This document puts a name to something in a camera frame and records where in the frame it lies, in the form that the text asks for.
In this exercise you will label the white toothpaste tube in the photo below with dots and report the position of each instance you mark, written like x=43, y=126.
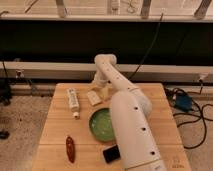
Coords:
x=73, y=102

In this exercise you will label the green ceramic bowl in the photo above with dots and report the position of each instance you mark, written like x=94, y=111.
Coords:
x=100, y=125

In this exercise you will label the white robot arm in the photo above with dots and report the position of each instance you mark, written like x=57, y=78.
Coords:
x=129, y=107

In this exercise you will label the blue power adapter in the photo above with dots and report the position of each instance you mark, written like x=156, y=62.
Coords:
x=183, y=102

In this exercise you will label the red chili pepper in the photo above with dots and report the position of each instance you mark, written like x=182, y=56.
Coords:
x=70, y=149

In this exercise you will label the black smartphone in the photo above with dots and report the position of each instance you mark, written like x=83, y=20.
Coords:
x=111, y=154

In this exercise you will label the black object at left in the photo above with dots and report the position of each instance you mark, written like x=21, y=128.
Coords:
x=5, y=92

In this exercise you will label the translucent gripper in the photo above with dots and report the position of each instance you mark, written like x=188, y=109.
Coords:
x=103, y=92

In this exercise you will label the grey metal rail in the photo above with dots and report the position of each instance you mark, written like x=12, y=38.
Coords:
x=86, y=71

